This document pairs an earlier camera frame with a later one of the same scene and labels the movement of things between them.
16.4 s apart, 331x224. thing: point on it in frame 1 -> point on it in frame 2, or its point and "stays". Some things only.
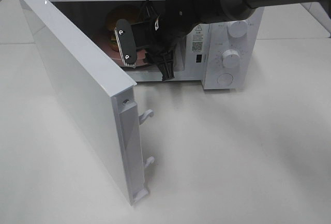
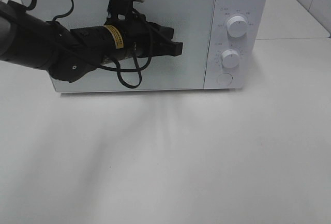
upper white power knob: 238,29 stays
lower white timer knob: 230,59 stays
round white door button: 225,79 stays
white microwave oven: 105,93 -> 190,13
